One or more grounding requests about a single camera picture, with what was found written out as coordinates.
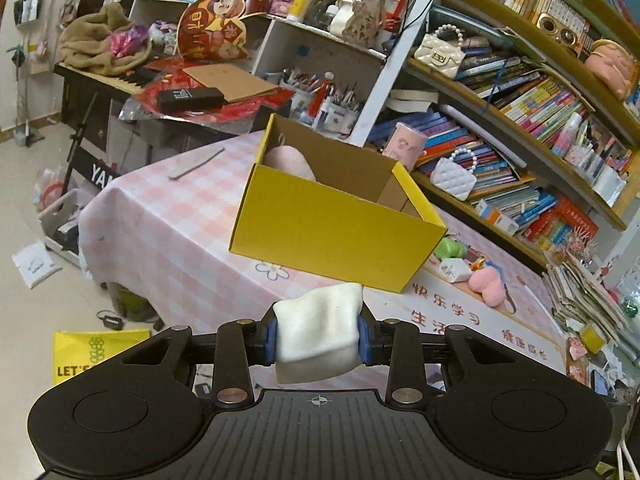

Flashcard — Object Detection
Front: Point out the brown flat cardboard sheet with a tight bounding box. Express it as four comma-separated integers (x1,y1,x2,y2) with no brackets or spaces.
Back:
183,64,278,103

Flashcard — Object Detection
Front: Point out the black rectangular box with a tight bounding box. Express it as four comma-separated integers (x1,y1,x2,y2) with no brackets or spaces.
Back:
156,88,227,115

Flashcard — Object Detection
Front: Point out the large pink plush toy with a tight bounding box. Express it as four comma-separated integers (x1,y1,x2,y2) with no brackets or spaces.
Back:
262,133,317,182

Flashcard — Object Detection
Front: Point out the pink printed table mat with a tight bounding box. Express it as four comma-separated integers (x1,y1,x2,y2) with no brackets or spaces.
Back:
79,132,565,370

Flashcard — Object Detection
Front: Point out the small pink plush chick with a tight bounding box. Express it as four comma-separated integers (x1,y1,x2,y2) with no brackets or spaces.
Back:
468,266,506,308

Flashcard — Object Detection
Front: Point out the wooden bookshelf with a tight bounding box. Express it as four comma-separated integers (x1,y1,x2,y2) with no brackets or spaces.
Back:
352,0,639,266

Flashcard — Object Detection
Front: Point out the pink cylindrical container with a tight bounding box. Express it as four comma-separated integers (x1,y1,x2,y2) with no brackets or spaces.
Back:
382,122,427,171

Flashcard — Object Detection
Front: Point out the white cubby shelf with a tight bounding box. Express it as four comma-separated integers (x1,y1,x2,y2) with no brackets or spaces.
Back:
127,0,392,131

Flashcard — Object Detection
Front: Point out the white quilted pearl purse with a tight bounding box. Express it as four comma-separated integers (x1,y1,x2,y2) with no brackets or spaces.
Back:
430,148,477,202

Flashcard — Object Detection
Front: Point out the yellow shopping bag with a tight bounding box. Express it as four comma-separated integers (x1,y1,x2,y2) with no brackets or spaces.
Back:
53,330,151,386

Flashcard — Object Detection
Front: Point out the yellow cardboard box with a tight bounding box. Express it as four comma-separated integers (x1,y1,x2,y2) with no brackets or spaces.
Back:
229,115,447,292

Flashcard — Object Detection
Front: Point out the pile of papers and booklets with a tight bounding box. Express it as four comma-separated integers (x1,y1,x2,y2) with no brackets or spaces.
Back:
542,255,630,344

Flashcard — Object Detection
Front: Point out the cream quilted purse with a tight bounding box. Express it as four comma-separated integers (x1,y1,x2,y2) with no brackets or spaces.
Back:
413,24,465,79

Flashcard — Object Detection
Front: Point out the orange white blue carton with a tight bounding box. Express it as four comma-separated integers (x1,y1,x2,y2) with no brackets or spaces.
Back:
475,200,520,236

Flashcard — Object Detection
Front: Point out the brown plush blanket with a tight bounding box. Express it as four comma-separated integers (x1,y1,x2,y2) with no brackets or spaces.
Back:
58,3,152,77

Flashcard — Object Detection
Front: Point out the green caterpillar toy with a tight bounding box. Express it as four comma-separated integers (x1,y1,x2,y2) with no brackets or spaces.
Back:
434,237,468,260

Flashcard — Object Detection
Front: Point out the red cartoon paper decoration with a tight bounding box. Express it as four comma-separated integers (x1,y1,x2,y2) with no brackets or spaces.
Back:
177,0,270,63

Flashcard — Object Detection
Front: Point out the orange plastic comb clip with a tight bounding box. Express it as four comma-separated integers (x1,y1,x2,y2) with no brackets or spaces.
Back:
470,256,488,271

